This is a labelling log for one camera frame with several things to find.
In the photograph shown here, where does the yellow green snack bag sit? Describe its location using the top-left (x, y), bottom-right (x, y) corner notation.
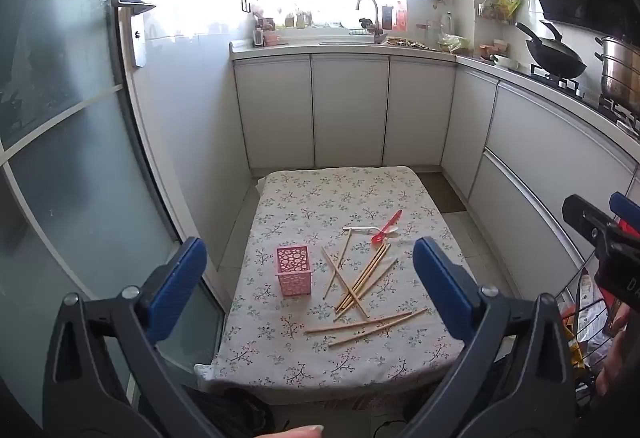
top-left (494, 0), bottom-right (522, 22)

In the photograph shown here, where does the black wok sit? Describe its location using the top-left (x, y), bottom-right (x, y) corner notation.
top-left (515, 20), bottom-right (587, 79)

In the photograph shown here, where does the floral tablecloth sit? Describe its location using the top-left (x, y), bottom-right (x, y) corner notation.
top-left (195, 166), bottom-right (468, 406)

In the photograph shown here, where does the person's right hand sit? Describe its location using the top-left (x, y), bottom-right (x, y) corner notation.
top-left (595, 305), bottom-right (633, 396)

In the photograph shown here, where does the green vegetable bag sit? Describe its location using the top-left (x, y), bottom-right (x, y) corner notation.
top-left (438, 34), bottom-right (472, 54)

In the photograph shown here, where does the steel steamer pot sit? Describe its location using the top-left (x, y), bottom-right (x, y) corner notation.
top-left (594, 35), bottom-right (640, 111)

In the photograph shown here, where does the pink perforated utensil holder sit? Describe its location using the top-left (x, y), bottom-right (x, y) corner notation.
top-left (276, 244), bottom-right (313, 297)

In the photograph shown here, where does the pile of wooden chopsticks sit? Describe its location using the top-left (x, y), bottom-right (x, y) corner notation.
top-left (304, 243), bottom-right (430, 348)

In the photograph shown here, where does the brown floor mat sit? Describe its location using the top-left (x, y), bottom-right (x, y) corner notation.
top-left (424, 172), bottom-right (469, 215)

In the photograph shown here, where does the metal door lock handle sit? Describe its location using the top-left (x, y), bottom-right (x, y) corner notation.
top-left (111, 0), bottom-right (157, 68)

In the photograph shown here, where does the chrome kitchen faucet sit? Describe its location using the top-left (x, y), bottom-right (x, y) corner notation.
top-left (356, 0), bottom-right (389, 45)

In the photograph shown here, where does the frosted glass door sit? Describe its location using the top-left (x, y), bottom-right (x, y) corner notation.
top-left (0, 0), bottom-right (226, 419)

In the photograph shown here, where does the black gas stove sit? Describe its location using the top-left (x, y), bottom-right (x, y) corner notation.
top-left (529, 62), bottom-right (640, 139)

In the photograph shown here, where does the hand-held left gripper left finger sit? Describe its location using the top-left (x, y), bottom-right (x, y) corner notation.
top-left (42, 237), bottom-right (226, 438)

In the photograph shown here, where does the black wire rack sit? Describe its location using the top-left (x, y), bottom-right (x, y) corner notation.
top-left (556, 262), bottom-right (640, 421)

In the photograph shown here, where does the person's left hand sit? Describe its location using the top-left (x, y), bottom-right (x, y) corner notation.
top-left (280, 424), bottom-right (325, 438)

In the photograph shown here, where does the red plastic spoon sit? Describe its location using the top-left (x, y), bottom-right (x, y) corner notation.
top-left (371, 209), bottom-right (403, 246)

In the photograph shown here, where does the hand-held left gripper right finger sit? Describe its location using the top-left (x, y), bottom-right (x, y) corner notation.
top-left (400, 237), bottom-right (576, 438)

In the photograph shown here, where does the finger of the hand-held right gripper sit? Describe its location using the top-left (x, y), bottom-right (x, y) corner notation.
top-left (562, 194), bottom-right (617, 246)
top-left (608, 191), bottom-right (640, 236)

